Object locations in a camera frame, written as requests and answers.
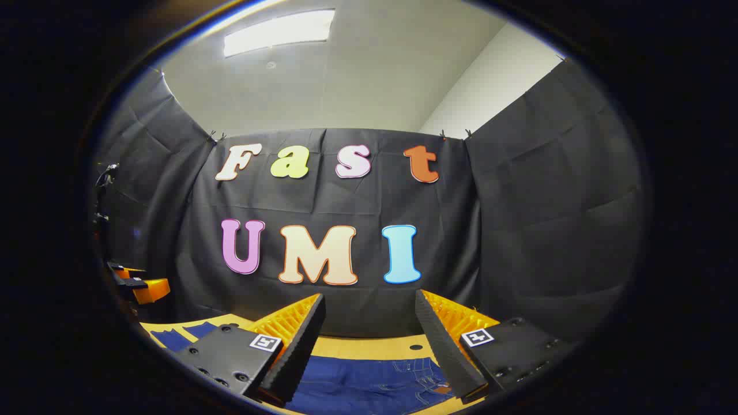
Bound blue denim jeans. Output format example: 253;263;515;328
151;322;456;415

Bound black backdrop cloth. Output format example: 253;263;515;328
92;58;652;346

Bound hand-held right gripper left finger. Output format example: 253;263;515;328
173;293;327;407

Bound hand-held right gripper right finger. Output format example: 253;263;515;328
415;289;578;403

